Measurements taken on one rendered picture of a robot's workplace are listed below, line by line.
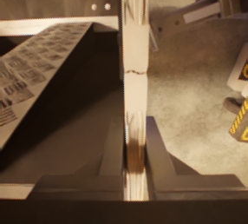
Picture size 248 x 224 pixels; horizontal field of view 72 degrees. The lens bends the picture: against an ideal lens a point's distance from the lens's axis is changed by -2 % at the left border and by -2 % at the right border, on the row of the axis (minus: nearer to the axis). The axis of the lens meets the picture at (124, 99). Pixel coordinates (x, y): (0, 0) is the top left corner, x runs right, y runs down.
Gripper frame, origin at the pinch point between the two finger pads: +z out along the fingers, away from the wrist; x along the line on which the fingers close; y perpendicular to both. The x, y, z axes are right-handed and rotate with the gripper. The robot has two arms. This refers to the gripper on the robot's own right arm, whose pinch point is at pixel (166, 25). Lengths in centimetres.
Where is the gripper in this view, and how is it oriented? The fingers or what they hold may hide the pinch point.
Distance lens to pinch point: 27.6
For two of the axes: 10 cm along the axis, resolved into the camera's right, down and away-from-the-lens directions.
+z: -9.2, 3.4, 1.9
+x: 0.2, -4.3, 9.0
